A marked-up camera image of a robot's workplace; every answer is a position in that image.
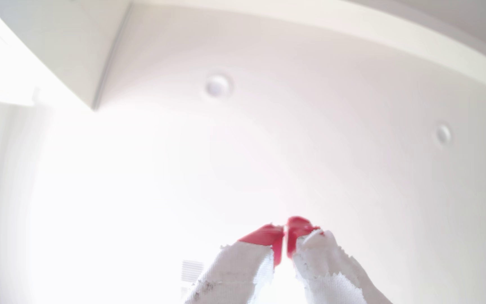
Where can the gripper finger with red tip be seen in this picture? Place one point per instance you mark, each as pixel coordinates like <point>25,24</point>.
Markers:
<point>234,270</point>
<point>327,270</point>

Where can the white air vent grille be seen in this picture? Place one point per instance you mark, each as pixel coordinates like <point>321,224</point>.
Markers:
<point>191,271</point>

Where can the round recessed ceiling light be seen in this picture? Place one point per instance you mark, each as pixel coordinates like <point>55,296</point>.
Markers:
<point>217,85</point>
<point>442,135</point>

